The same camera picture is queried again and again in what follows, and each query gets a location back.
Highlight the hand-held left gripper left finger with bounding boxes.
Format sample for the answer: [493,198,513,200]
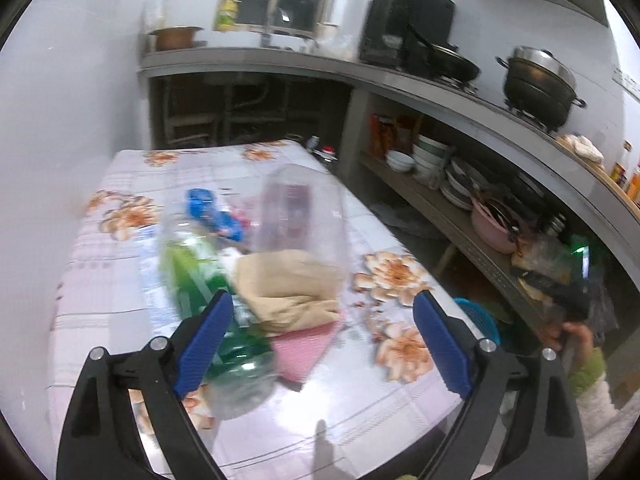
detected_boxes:
[56,289,236,480]

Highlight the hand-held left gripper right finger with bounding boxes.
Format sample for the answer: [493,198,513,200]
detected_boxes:
[412,290,588,480]

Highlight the green plastic bottle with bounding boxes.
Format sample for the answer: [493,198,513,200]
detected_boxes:
[159,227,278,418]

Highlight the person's right hand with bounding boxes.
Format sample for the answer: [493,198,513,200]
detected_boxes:
[544,320,595,358]

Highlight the yellowish plastic bag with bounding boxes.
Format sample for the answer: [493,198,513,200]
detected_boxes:
[514,234,572,288]

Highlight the blue basket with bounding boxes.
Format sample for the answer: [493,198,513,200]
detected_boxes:
[452,297,502,347]

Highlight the beige folded cloth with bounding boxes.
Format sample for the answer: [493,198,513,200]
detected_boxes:
[234,250,346,337]

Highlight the pink cloth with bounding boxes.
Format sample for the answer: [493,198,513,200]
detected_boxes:
[270,320,346,386]

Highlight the pink basin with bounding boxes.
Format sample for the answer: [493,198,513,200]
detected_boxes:
[470,197,526,256]

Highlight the floral tablecloth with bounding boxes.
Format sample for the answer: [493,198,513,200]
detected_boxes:
[47,140,488,480]

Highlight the blue wrapper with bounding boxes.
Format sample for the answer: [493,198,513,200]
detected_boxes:
[186,187,247,242]

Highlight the wooden shelf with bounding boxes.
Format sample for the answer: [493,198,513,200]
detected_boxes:
[357,152,568,333]

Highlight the white rag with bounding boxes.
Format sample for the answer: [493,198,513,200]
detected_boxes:
[556,132,606,164]

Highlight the stack of plates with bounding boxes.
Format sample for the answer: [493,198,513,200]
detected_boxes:
[440,157,482,211]

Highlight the clear plastic bottle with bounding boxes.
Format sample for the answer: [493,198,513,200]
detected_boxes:
[249,162,352,303]

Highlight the white bowl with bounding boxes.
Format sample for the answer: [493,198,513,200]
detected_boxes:
[386,150,416,174]

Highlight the stack of white bowls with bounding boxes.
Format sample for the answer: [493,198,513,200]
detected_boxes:
[412,134,452,172]

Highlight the black pot with steel lid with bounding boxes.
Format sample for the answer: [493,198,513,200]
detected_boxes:
[496,46,587,128]

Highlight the orange packets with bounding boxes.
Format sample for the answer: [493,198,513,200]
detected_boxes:
[369,114,417,158]

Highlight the black wok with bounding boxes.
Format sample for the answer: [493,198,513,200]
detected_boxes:
[407,25,482,86]

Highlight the grey kitchen counter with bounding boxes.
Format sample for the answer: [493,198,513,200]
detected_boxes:
[137,46,640,321]

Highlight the copper basin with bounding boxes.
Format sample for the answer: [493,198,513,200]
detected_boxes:
[148,26,206,52]

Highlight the black cabinet appliance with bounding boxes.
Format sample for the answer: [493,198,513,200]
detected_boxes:
[359,0,456,68]

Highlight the yellow-green bottle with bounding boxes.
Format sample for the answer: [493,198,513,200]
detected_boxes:
[215,0,241,32]

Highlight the white plastic bag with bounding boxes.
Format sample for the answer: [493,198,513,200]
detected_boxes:
[142,0,168,31]

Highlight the wall socket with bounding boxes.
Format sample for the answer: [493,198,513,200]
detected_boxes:
[612,67,640,99]

